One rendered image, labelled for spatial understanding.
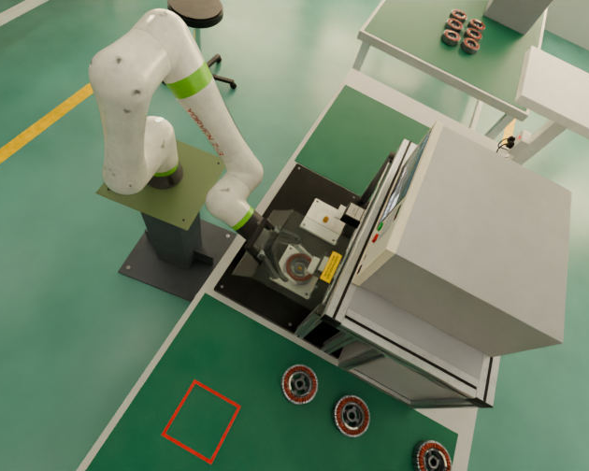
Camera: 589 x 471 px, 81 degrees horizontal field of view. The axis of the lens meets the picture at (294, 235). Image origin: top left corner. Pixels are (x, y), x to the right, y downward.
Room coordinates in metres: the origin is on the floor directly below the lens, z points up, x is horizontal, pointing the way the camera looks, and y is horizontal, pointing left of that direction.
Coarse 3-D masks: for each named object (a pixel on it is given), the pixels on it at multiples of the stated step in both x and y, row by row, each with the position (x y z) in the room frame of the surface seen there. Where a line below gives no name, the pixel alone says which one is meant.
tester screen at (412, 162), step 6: (426, 138) 0.77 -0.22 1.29; (420, 150) 0.74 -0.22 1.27; (414, 156) 0.75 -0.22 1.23; (408, 162) 0.78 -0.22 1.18; (414, 162) 0.70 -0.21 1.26; (402, 168) 0.79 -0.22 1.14; (408, 168) 0.72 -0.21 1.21; (414, 168) 0.65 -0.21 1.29; (408, 174) 0.67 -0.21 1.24; (402, 180) 0.68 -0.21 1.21; (408, 180) 0.62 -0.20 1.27; (396, 186) 0.69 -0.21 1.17; (402, 186) 0.63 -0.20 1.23; (396, 192) 0.64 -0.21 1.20; (402, 192) 0.59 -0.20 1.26; (384, 210) 0.61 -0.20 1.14
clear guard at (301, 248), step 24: (288, 216) 0.52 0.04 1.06; (264, 240) 0.43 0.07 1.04; (288, 240) 0.44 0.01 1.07; (312, 240) 0.47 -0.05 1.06; (336, 240) 0.50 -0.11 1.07; (240, 264) 0.34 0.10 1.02; (264, 264) 0.35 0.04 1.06; (288, 264) 0.38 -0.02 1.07; (312, 264) 0.41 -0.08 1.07; (288, 288) 0.32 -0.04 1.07; (312, 288) 0.34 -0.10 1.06
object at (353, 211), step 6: (348, 204) 0.77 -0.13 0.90; (354, 204) 0.76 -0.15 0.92; (342, 210) 0.74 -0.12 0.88; (348, 210) 0.73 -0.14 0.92; (354, 210) 0.74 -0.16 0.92; (360, 210) 0.75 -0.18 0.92; (336, 216) 0.71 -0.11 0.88; (342, 216) 0.70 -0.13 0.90; (348, 216) 0.70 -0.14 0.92; (354, 216) 0.71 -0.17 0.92; (360, 216) 0.72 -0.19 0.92; (348, 222) 0.70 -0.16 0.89; (354, 222) 0.70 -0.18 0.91
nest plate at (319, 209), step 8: (320, 200) 0.82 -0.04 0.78; (312, 208) 0.77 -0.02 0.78; (320, 208) 0.78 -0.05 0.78; (328, 208) 0.80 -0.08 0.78; (312, 216) 0.74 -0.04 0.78; (320, 216) 0.75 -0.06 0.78; (328, 216) 0.77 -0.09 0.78; (328, 224) 0.73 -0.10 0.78; (336, 224) 0.74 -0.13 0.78; (344, 224) 0.76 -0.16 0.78; (336, 232) 0.71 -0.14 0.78
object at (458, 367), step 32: (384, 192) 0.70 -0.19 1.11; (352, 256) 0.45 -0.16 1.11; (352, 288) 0.37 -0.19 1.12; (352, 320) 0.29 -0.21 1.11; (384, 320) 0.32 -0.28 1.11; (416, 320) 0.36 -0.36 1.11; (384, 352) 0.26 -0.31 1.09; (416, 352) 0.28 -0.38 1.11; (448, 352) 0.31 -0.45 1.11; (480, 352) 0.34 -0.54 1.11; (448, 384) 0.24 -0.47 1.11; (480, 384) 0.27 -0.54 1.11
